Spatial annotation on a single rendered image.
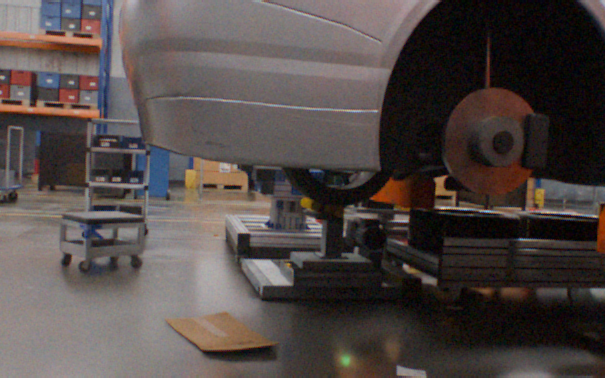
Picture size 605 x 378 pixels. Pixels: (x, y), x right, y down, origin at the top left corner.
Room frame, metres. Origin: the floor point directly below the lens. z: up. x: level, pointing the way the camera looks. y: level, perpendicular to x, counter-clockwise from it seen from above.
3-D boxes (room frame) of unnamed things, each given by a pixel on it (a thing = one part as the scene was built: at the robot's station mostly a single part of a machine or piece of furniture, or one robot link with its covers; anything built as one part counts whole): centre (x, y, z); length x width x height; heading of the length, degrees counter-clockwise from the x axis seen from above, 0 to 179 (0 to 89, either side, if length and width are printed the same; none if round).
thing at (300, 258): (3.43, -0.17, 0.32); 0.40 x 0.30 x 0.28; 104
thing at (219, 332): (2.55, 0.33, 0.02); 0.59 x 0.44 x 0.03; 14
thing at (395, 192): (3.75, -0.61, 0.69); 0.52 x 0.17 x 0.35; 14
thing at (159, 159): (9.59, 2.42, 0.48); 0.64 x 0.54 x 0.97; 18
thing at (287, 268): (3.43, -0.17, 0.13); 0.50 x 0.36 x 0.10; 104
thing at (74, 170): (10.40, 3.81, 0.48); 1.26 x 0.85 x 0.97; 99
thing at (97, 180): (5.20, 1.60, 0.50); 0.53 x 0.42 x 1.00; 104
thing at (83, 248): (3.86, 1.27, 0.17); 0.43 x 0.36 x 0.34; 137
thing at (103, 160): (9.47, 3.02, 0.48); 0.64 x 0.54 x 0.97; 1
